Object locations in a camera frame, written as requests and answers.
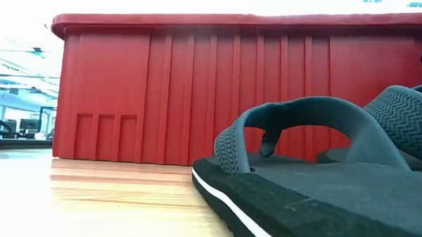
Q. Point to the black computer monitor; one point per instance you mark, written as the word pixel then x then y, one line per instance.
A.
pixel 29 124

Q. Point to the black flip-flop sandal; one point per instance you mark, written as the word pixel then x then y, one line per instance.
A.
pixel 404 118
pixel 335 196

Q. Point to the black aluminium table frame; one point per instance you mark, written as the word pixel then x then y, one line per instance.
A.
pixel 16 144

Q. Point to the red plastic bin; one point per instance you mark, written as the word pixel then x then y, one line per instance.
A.
pixel 197 97

